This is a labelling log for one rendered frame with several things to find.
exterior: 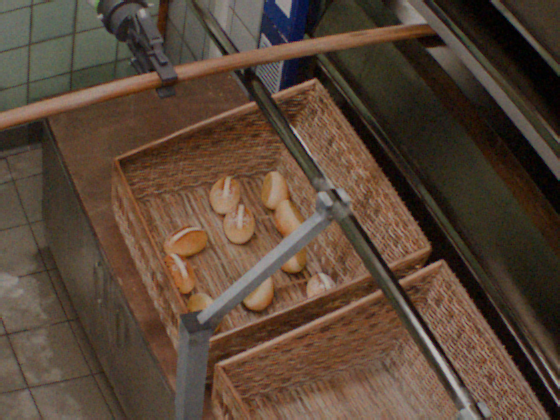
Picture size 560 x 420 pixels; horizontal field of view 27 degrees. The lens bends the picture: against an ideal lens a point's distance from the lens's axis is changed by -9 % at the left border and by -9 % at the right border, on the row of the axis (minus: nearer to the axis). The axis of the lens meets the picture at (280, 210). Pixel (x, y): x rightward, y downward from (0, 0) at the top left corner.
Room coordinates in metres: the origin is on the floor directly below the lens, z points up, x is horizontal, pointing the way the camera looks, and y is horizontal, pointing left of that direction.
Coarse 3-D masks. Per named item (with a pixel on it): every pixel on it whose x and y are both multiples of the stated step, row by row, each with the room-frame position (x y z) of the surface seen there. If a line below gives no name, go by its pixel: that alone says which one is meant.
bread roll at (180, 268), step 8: (168, 256) 1.79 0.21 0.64; (176, 256) 1.79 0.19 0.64; (168, 264) 1.77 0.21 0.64; (176, 264) 1.76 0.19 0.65; (184, 264) 1.77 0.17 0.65; (176, 272) 1.75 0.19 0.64; (184, 272) 1.75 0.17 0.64; (192, 272) 1.76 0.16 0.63; (176, 280) 1.74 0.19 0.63; (184, 280) 1.74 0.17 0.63; (192, 280) 1.75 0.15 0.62; (184, 288) 1.73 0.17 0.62; (192, 288) 1.74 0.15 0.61
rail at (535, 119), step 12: (432, 0) 1.70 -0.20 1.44; (444, 12) 1.66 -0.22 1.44; (444, 24) 1.65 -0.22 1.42; (456, 24) 1.63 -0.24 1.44; (456, 36) 1.62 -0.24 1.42; (468, 36) 1.61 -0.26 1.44; (468, 48) 1.59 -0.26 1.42; (480, 48) 1.58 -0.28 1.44; (480, 60) 1.56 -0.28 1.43; (492, 60) 1.55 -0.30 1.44; (492, 72) 1.53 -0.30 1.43; (504, 72) 1.53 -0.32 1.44; (504, 84) 1.50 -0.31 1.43; (516, 96) 1.47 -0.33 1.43; (528, 108) 1.44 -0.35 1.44; (528, 120) 1.43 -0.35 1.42; (540, 120) 1.42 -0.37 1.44; (540, 132) 1.40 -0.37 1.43; (552, 132) 1.39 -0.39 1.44; (552, 144) 1.37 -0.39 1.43
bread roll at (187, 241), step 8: (176, 232) 1.86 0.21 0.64; (184, 232) 1.86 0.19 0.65; (192, 232) 1.86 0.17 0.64; (200, 232) 1.88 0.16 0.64; (168, 240) 1.84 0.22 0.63; (176, 240) 1.84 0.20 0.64; (184, 240) 1.84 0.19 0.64; (192, 240) 1.85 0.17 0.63; (200, 240) 1.86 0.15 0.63; (168, 248) 1.83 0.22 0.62; (176, 248) 1.83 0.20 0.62; (184, 248) 1.83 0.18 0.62; (192, 248) 1.84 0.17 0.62; (200, 248) 1.85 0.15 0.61; (184, 256) 1.83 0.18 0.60
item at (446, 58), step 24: (384, 0) 2.07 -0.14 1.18; (432, 48) 1.92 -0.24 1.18; (432, 72) 1.88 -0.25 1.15; (456, 72) 1.86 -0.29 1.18; (456, 96) 1.81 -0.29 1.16; (480, 96) 1.80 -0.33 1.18; (480, 120) 1.74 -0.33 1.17; (504, 120) 1.74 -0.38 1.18; (504, 144) 1.67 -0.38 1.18; (528, 144) 1.68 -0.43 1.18; (528, 168) 1.61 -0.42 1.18; (528, 192) 1.58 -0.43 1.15; (552, 192) 1.56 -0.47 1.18; (552, 216) 1.51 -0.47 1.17
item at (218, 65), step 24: (408, 24) 1.95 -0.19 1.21; (264, 48) 1.78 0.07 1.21; (288, 48) 1.79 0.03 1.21; (312, 48) 1.81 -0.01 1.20; (336, 48) 1.84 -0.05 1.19; (192, 72) 1.68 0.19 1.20; (216, 72) 1.71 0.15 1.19; (72, 96) 1.57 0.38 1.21; (96, 96) 1.58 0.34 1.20; (120, 96) 1.61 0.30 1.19; (0, 120) 1.48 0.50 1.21; (24, 120) 1.51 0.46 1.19
